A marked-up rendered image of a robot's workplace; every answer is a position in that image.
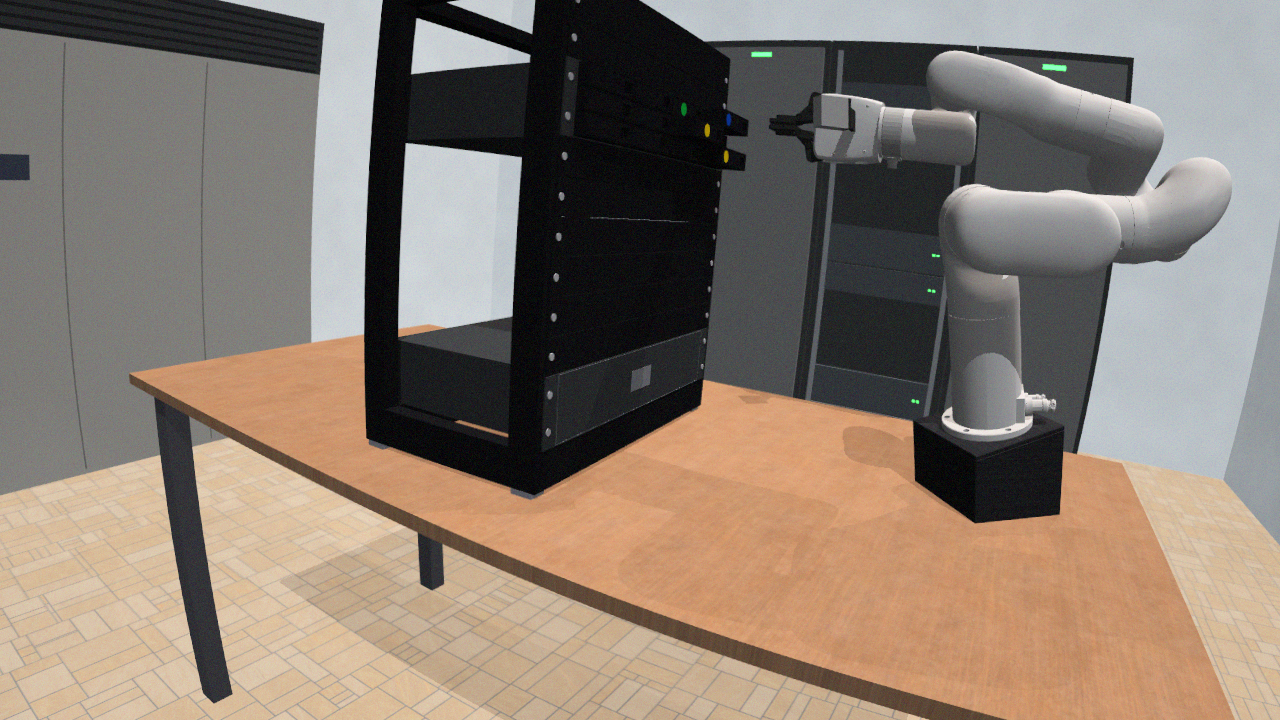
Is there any black equipment rack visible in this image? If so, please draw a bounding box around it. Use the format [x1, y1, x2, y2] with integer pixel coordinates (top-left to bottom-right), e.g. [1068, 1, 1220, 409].
[364, 0, 749, 500]

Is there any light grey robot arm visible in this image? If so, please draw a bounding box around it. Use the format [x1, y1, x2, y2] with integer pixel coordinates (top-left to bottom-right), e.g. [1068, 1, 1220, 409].
[881, 51, 1233, 442]

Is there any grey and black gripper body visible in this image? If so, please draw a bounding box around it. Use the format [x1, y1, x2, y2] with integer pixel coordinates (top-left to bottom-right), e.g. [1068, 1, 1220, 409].
[813, 94, 884, 164]

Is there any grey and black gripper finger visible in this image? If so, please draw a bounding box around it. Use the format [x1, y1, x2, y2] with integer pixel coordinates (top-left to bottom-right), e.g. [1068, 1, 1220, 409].
[769, 124, 824, 161]
[769, 92, 822, 127]

